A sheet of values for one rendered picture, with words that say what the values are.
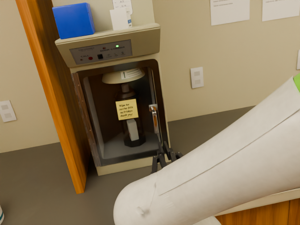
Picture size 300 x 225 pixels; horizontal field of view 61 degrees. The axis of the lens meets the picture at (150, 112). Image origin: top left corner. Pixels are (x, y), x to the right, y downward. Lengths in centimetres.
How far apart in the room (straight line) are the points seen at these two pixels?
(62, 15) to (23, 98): 76
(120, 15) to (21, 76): 77
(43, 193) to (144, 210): 79
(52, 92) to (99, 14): 30
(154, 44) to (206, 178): 62
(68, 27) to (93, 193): 60
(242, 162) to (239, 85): 129
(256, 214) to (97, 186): 60
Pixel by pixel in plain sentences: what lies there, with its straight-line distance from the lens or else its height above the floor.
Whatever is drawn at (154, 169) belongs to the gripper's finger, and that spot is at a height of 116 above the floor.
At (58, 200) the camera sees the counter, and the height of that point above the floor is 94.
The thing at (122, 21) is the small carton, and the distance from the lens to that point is 84.
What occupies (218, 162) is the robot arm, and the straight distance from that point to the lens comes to 32.
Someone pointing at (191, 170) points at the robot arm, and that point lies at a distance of 34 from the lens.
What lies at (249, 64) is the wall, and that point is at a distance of 157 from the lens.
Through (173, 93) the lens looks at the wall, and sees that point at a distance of 146.
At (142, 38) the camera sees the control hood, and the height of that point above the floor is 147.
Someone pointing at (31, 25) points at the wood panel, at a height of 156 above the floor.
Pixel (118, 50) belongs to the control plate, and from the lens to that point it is 87.
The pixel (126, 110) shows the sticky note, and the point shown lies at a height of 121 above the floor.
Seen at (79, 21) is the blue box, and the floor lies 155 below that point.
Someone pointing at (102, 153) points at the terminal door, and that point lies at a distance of 106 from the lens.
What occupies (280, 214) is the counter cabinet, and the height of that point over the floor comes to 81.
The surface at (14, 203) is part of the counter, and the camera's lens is 117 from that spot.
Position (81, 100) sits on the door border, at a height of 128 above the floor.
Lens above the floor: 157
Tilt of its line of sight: 23 degrees down
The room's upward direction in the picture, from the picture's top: 9 degrees counter-clockwise
